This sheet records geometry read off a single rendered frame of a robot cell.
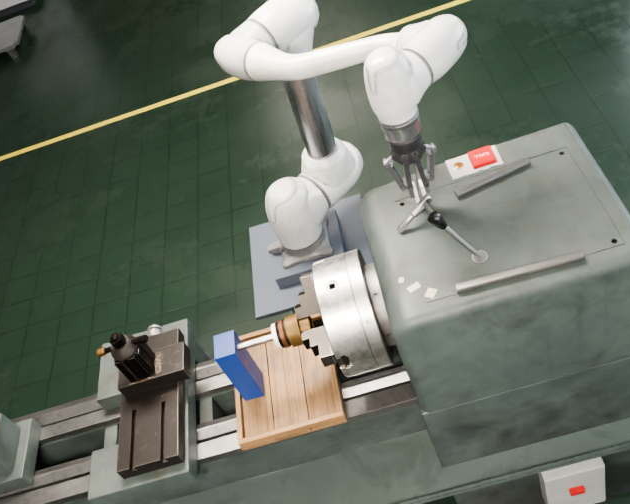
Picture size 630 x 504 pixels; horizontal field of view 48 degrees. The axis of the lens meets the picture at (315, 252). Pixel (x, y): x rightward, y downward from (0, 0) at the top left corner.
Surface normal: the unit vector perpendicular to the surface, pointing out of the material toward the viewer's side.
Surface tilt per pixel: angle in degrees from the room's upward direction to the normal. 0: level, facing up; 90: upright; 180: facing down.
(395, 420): 90
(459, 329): 90
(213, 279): 0
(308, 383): 0
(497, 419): 90
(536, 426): 90
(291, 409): 0
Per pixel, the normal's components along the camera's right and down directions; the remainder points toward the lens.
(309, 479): -0.29, -0.64
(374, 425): 0.13, 0.71
